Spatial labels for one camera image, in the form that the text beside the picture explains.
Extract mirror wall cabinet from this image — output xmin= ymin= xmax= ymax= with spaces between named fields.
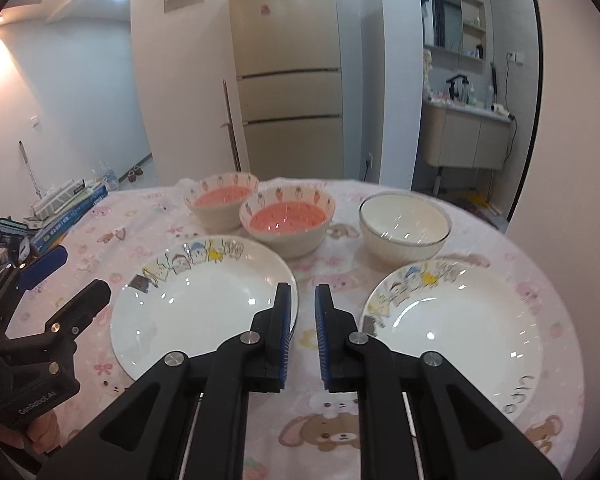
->
xmin=430 ymin=0 xmax=487 ymax=61

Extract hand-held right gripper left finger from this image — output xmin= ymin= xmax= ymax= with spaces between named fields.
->
xmin=40 ymin=282 xmax=301 ymax=480

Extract beige refrigerator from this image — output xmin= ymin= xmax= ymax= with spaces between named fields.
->
xmin=227 ymin=0 xmax=343 ymax=181

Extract white cartoon print plate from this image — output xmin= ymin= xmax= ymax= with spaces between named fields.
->
xmin=360 ymin=257 xmax=543 ymax=426
xmin=110 ymin=235 xmax=298 ymax=386

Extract yellow floor item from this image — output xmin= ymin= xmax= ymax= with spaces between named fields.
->
xmin=472 ymin=197 xmax=508 ymax=231

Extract mop with thin handle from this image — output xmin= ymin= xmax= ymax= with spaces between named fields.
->
xmin=19 ymin=141 xmax=41 ymax=198

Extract pink strawberry print bowl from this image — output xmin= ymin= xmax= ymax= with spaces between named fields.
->
xmin=239 ymin=183 xmax=337 ymax=259
xmin=184 ymin=172 xmax=260 ymax=233

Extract black door frame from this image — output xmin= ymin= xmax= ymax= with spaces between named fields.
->
xmin=510 ymin=0 xmax=544 ymax=213

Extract cartoon bath mat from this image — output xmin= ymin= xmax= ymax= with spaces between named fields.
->
xmin=447 ymin=191 xmax=481 ymax=212

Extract grey round plate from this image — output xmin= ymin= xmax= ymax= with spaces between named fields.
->
xmin=358 ymin=191 xmax=451 ymax=268

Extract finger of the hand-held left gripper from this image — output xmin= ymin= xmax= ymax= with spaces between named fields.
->
xmin=0 ymin=279 xmax=112 ymax=362
xmin=0 ymin=237 xmax=69 ymax=322

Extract pink cartoon printed tablecloth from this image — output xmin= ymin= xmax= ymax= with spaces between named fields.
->
xmin=2 ymin=176 xmax=586 ymax=480

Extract person's left hand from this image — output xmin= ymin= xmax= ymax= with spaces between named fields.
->
xmin=0 ymin=404 xmax=64 ymax=456

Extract black faucet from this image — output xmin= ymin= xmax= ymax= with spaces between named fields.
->
xmin=446 ymin=75 xmax=470 ymax=103

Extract white flat box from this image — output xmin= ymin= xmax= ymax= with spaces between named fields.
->
xmin=24 ymin=178 xmax=98 ymax=223

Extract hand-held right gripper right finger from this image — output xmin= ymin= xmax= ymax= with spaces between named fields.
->
xmin=314 ymin=283 xmax=563 ymax=480

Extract beige vanity cabinet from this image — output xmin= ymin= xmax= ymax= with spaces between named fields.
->
xmin=422 ymin=100 xmax=512 ymax=168

